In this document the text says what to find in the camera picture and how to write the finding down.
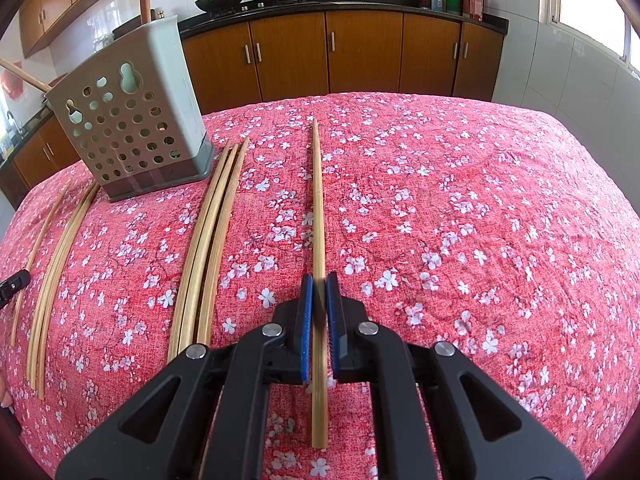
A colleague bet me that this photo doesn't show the black kitchen countertop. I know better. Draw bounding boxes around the black kitchen countertop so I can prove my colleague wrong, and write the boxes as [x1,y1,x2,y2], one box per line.
[0,0,511,171]

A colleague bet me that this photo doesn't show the bright window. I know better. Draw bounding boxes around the bright window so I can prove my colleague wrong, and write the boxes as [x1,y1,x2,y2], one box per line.
[545,0,640,78]

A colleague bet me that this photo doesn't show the light bamboo chopstick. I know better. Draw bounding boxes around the light bamboo chopstick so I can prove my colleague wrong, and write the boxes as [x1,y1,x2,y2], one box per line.
[177,142,241,357]
[196,136,250,348]
[34,184,101,402]
[311,119,330,450]
[9,179,72,349]

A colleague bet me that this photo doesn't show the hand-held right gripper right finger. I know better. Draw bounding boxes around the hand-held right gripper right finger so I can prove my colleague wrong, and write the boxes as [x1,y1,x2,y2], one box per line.
[326,272,586,480]

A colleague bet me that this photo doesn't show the black gas stove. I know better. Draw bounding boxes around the black gas stove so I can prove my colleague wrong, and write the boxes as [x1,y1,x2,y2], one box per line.
[200,0,323,14]

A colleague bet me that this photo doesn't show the grey perforated utensil holder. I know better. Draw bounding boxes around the grey perforated utensil holder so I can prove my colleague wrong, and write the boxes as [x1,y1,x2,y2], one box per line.
[44,14,216,204]

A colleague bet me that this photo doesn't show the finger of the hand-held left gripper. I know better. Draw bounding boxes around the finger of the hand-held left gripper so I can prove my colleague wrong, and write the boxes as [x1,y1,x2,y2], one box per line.
[0,270,29,311]

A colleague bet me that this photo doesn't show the brown wooden base cabinets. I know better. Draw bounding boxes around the brown wooden base cabinets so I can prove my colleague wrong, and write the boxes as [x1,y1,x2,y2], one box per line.
[0,9,506,206]

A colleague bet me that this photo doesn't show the bundle of bamboo chopsticks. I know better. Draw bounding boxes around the bundle of bamboo chopsticks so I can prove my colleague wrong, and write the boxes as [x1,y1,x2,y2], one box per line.
[167,140,233,363]
[26,185,96,392]

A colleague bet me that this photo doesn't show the red hanging bag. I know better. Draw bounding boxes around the red hanging bag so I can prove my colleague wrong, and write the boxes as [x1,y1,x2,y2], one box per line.
[0,70,22,102]

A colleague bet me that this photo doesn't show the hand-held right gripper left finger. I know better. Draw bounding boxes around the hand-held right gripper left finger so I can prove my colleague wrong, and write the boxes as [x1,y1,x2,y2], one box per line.
[55,274,315,480]

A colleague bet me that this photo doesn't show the red floral tablecloth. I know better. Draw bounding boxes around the red floral tablecloth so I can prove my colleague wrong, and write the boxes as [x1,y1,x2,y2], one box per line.
[0,91,640,480]

